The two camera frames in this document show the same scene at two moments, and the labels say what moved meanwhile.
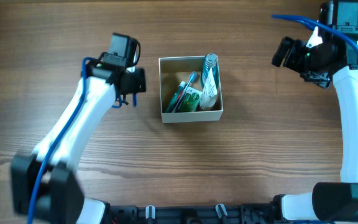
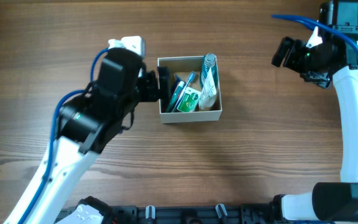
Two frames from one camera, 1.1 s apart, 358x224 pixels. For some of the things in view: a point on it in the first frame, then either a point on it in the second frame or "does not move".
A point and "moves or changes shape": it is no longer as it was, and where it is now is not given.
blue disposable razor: (135, 99) moves or changes shape
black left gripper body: (136, 81) → (149, 87)
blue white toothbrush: (192, 78) does not move
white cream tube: (209, 96) does not move
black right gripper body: (291, 55) does not move
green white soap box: (191, 98) does not move
